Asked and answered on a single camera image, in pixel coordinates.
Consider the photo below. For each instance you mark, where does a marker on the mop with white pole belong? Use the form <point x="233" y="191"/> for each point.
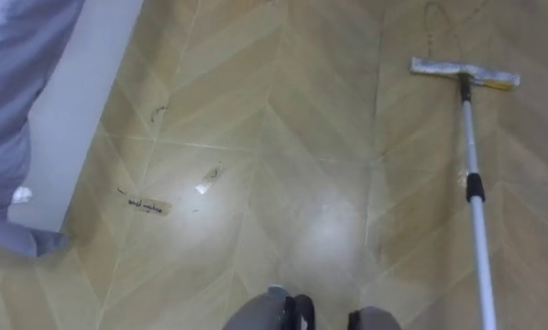
<point x="472" y="160"/>

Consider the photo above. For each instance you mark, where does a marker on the clear tape piece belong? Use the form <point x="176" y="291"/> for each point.
<point x="210" y="179"/>

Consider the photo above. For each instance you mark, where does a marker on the brown tape floor label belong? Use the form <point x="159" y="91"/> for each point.
<point x="149" y="206"/>

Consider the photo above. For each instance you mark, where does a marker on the robot legs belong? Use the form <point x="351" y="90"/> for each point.
<point x="265" y="314"/>

